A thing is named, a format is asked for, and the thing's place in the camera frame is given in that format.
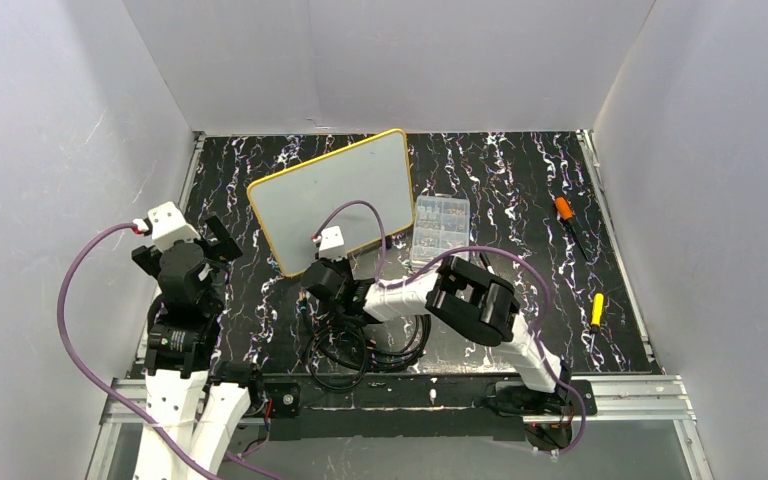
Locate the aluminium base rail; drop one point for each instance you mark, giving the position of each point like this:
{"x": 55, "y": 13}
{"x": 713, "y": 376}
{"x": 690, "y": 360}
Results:
{"x": 482, "y": 404}

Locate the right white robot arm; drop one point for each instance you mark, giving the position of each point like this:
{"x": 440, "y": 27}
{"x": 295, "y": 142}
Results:
{"x": 474, "y": 302}

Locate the clear plastic screw box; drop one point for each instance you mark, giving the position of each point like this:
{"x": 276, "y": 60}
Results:
{"x": 441, "y": 224}

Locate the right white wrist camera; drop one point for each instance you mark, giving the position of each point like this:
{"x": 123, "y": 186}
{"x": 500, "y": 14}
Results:
{"x": 331, "y": 244}

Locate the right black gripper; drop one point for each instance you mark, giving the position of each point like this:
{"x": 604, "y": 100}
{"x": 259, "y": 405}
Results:
{"x": 321, "y": 279}

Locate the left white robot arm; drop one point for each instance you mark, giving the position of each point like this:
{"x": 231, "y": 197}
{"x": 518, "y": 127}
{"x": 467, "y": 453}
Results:
{"x": 194, "y": 409}

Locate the orange handled screwdriver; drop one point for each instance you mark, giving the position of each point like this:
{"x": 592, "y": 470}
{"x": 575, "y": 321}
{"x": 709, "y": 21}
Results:
{"x": 567, "y": 218}

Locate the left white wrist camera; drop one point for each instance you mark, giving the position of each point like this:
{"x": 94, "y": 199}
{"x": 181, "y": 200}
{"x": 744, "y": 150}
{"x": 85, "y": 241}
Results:
{"x": 168, "y": 226}

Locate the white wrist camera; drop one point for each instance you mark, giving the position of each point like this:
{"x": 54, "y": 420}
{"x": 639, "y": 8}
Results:
{"x": 168, "y": 226}
{"x": 331, "y": 244}

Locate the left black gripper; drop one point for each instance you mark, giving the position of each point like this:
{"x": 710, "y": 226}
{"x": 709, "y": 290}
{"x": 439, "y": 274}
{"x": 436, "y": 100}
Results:
{"x": 210, "y": 245}

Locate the yellow framed whiteboard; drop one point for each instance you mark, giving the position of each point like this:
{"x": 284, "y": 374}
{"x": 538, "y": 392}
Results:
{"x": 292, "y": 204}

